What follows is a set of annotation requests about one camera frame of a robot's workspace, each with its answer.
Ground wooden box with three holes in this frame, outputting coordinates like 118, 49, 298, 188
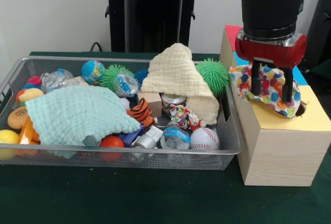
219, 24, 331, 187

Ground red ball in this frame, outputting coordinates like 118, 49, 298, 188
99, 135, 125, 162

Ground dark green table cloth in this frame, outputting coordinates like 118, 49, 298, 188
0, 51, 331, 224
305, 59, 331, 95

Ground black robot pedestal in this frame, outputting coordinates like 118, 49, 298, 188
99, 0, 209, 53

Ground crushed clear water bottle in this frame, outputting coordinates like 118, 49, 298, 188
159, 121, 191, 150

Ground colourful polka dot cloth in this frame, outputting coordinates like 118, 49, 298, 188
229, 63, 302, 118

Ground black looped cable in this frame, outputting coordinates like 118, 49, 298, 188
89, 41, 104, 53

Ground white baseball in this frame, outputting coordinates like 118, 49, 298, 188
190, 127, 220, 150

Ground small colourful patterned cloth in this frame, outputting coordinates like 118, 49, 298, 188
169, 104, 207, 131

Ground mint green waffle cloth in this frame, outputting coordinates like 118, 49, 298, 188
25, 85, 142, 147

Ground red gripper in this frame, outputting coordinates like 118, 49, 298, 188
234, 34, 307, 103

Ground pale yellow waffle cloth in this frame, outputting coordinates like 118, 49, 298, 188
141, 43, 220, 126

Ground shallow mesh bin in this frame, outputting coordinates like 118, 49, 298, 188
0, 55, 245, 171

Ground orange tiger plush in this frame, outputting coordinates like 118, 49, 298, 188
126, 98, 158, 128

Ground globe print ball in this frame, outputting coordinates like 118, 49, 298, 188
81, 60, 106, 85

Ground green spiky rubber ball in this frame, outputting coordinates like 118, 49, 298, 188
195, 58, 230, 97
99, 64, 134, 90

